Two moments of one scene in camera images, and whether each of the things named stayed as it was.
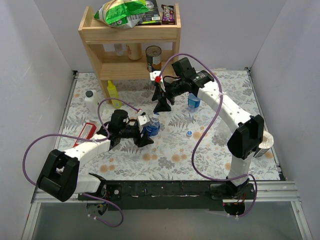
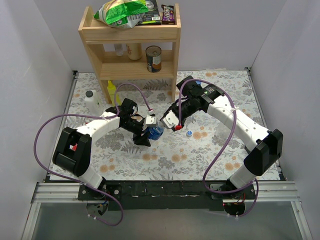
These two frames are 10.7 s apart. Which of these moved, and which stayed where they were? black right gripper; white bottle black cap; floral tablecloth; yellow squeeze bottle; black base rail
Moved: black right gripper
Stayed: yellow squeeze bottle; white bottle black cap; floral tablecloth; black base rail
